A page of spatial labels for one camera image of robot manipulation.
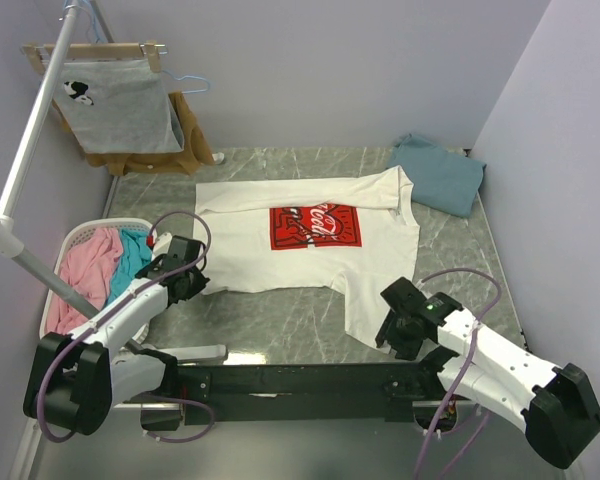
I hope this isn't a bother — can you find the pink garment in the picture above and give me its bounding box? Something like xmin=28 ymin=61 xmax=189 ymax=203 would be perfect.
xmin=45 ymin=228 xmax=123 ymax=334

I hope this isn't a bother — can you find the brown garment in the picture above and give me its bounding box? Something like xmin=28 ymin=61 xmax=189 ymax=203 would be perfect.
xmin=54 ymin=92 xmax=214 ymax=176

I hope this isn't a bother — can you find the teal garment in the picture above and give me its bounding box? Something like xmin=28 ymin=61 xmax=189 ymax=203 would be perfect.
xmin=105 ymin=229 xmax=152 ymax=306

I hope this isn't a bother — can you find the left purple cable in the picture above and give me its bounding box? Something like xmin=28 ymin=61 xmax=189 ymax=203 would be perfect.
xmin=35 ymin=210 xmax=216 ymax=444

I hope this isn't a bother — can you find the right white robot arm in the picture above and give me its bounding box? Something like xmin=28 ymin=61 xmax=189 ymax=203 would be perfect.
xmin=376 ymin=277 xmax=600 ymax=470

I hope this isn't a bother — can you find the aluminium rail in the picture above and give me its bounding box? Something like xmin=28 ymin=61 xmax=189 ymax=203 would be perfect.
xmin=29 ymin=394 xmax=191 ymax=416

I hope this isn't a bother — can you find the black base beam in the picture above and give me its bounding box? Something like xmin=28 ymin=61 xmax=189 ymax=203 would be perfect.
xmin=170 ymin=362 xmax=446 ymax=422

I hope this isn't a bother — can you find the blue wire hanger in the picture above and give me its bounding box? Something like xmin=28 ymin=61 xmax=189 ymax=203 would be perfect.
xmin=63 ymin=1 xmax=211 ymax=95

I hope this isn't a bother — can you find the grey panda t-shirt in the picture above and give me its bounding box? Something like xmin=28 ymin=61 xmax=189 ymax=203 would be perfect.
xmin=54 ymin=59 xmax=184 ymax=154

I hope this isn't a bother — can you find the white clothes rack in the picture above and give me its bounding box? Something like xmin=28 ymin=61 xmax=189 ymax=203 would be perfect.
xmin=0 ymin=1 xmax=98 ymax=319

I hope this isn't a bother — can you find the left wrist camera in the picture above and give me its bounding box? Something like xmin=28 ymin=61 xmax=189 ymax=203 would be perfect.
xmin=146 ymin=233 xmax=173 ymax=251

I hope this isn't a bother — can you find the white coca-cola t-shirt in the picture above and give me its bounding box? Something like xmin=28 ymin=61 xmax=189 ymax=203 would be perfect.
xmin=195 ymin=167 xmax=420 ymax=347

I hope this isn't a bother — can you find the folded blue t-shirt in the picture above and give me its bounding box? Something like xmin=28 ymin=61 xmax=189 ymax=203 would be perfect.
xmin=387 ymin=134 xmax=486 ymax=218

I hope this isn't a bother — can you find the wooden clip hanger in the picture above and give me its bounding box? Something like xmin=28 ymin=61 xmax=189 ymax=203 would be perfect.
xmin=21 ymin=41 xmax=168 ymax=75

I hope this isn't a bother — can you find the white laundry basket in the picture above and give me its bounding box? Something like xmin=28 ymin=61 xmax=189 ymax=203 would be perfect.
xmin=38 ymin=215 xmax=160 ymax=357

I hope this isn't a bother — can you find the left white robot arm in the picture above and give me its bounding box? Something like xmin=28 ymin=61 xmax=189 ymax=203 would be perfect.
xmin=23 ymin=236 xmax=210 ymax=443

